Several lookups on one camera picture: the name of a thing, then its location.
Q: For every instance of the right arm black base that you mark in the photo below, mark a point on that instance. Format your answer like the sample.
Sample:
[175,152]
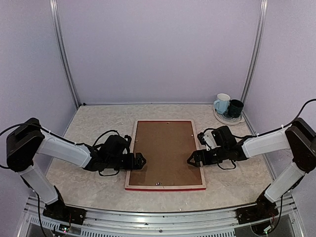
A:
[262,209]

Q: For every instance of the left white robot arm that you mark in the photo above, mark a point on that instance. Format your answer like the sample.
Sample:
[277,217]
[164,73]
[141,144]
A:
[28,139]

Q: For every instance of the right aluminium corner post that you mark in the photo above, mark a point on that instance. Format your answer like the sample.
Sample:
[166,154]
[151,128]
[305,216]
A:
[255,50]

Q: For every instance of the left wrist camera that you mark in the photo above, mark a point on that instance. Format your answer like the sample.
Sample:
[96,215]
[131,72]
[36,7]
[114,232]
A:
[128,139]

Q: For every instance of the aluminium front rail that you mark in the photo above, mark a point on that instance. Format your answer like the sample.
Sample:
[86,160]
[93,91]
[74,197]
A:
[106,223]

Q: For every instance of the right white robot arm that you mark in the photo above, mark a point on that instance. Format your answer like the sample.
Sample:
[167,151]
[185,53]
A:
[298,137]

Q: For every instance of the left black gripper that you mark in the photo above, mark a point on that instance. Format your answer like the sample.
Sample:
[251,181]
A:
[131,165]

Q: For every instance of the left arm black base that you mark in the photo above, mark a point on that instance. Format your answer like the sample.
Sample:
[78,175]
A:
[59,211]

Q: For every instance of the light blue mug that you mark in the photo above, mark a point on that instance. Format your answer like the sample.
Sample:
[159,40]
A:
[221,103]

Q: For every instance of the white coaster plate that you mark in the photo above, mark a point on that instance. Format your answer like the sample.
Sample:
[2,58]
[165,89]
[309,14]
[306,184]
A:
[226,119]

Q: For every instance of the left aluminium corner post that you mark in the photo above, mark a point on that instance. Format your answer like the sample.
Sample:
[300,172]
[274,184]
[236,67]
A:
[62,51]

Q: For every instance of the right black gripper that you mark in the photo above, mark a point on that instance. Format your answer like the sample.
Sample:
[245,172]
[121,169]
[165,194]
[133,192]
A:
[204,159]

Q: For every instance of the dark green mug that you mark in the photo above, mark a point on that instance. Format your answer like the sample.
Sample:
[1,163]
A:
[235,108]

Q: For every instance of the aluminium corner post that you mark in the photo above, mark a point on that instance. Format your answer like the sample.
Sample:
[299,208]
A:
[62,51]
[255,50]

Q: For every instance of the wooden red picture frame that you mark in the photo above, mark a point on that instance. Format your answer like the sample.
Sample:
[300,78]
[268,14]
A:
[201,177]

